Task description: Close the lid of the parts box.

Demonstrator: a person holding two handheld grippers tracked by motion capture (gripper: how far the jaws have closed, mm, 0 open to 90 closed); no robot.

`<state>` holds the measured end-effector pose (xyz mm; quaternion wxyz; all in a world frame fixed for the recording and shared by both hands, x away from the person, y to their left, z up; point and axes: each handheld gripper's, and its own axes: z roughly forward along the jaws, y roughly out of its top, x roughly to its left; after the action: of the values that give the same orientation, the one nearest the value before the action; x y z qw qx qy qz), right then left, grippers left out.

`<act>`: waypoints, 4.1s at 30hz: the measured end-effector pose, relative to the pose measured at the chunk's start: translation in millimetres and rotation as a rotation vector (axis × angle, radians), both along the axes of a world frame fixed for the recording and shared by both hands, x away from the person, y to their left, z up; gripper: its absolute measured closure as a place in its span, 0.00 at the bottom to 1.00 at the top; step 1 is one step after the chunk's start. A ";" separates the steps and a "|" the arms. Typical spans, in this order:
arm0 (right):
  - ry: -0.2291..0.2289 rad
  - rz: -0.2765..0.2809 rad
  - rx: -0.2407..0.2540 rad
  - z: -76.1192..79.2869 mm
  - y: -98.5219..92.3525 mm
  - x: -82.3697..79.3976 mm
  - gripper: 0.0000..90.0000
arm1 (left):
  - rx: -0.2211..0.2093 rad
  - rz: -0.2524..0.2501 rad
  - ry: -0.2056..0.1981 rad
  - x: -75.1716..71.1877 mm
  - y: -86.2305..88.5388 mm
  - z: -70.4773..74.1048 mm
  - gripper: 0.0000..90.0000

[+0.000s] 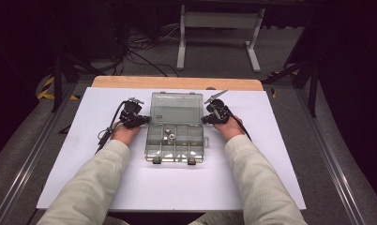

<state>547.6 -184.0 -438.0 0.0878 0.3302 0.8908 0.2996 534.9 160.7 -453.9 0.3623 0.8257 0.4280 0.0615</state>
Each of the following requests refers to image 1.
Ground aluminium rail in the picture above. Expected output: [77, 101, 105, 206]
[294, 87, 370, 225]
[0, 82, 80, 225]

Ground person's left leg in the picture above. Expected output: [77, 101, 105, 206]
[103, 215, 129, 225]

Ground black tripod stand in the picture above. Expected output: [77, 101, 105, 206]
[50, 46, 106, 113]

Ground person's leg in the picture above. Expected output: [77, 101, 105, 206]
[103, 215, 129, 225]
[189, 212, 245, 225]

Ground person's right hand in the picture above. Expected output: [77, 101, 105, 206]
[213, 116, 246, 143]

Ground bundle of floor cables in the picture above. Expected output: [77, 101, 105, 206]
[114, 24, 181, 78]

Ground white metal stand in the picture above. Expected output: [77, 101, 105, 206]
[176, 4, 266, 73]

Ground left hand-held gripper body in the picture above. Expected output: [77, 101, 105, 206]
[119, 97, 147, 129]

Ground person's right leg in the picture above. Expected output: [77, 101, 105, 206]
[189, 212, 245, 225]

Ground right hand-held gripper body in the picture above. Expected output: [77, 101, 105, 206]
[204, 89, 232, 125]

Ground clear plastic compartment box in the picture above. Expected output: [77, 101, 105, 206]
[144, 91, 211, 166]

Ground hand-held gripper cable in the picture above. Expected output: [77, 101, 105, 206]
[228, 113, 252, 143]
[96, 100, 128, 154]

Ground left hand-held gripper cable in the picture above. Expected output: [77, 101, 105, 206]
[96, 100, 128, 154]

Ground right hand-held gripper cable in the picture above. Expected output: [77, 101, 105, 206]
[228, 113, 252, 143]

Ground person's left hand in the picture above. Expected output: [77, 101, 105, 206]
[111, 122, 143, 147]

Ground white board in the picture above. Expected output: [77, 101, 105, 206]
[36, 86, 307, 212]

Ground black metal stand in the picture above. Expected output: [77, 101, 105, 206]
[261, 55, 322, 118]

